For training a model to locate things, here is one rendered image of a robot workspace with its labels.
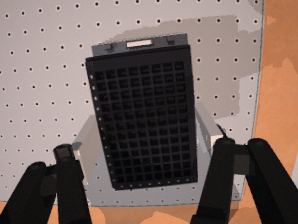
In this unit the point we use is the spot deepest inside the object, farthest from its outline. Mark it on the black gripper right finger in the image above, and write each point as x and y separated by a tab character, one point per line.
273	191

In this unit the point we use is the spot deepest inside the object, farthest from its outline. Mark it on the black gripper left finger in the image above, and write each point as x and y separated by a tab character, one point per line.
33	198

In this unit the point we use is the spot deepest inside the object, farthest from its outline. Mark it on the grey flat base plate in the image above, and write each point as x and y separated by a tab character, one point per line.
45	97

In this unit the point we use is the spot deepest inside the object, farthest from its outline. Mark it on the black well plate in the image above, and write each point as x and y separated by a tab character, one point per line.
176	144

